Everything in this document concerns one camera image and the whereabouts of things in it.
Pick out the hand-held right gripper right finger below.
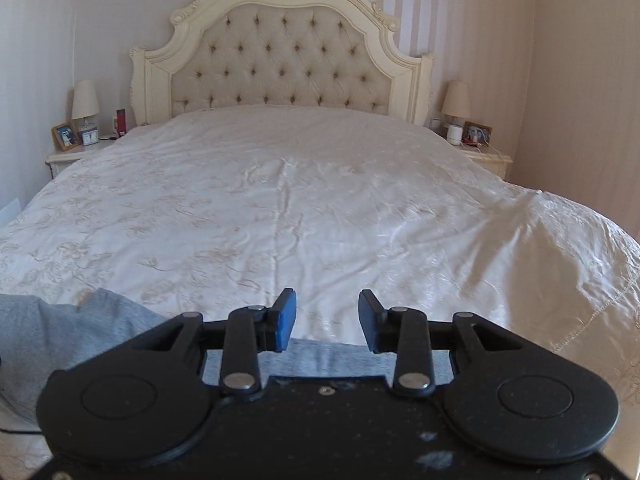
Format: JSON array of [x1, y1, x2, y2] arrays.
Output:
[[359, 289, 506, 397]]

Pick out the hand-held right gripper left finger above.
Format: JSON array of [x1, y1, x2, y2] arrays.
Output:
[[131, 288, 297, 395]]

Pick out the grey pants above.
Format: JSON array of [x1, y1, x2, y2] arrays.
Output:
[[0, 288, 453, 428]]

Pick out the cream bedspread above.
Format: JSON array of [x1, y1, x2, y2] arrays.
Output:
[[0, 105, 640, 401]]

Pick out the cream nightstand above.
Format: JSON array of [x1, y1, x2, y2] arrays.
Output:
[[452, 142, 514, 181], [46, 136, 121, 180]]

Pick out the cream table lamp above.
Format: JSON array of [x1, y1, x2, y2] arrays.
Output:
[[442, 80, 472, 128], [71, 79, 101, 133]]

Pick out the cream tufted headboard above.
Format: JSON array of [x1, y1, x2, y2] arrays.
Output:
[[129, 0, 434, 126]]

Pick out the dark photo frame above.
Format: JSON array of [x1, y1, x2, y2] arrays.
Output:
[[463, 121, 493, 144]]

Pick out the wooden photo frame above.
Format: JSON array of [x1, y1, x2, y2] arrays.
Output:
[[52, 122, 81, 152]]

